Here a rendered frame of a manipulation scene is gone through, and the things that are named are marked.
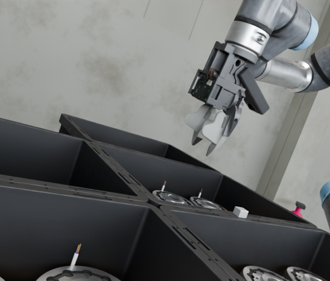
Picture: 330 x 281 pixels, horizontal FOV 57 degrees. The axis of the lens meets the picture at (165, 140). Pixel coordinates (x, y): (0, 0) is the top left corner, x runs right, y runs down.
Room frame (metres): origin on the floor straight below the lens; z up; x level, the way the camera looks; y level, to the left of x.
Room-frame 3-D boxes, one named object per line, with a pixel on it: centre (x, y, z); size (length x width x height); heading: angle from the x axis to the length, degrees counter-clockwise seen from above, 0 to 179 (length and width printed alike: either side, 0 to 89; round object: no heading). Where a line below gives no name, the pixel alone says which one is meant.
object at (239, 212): (0.46, -0.15, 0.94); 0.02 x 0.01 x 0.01; 123
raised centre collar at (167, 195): (0.67, -0.06, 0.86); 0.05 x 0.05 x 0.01
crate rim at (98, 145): (0.61, -0.10, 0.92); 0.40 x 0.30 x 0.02; 123
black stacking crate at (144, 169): (0.61, -0.10, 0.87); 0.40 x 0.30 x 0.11; 123
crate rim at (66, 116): (0.86, 0.06, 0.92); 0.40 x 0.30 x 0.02; 123
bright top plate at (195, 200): (0.73, -0.16, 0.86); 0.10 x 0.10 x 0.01
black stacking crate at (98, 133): (0.86, 0.06, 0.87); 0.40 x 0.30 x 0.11; 123
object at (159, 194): (0.67, -0.06, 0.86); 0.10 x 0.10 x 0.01
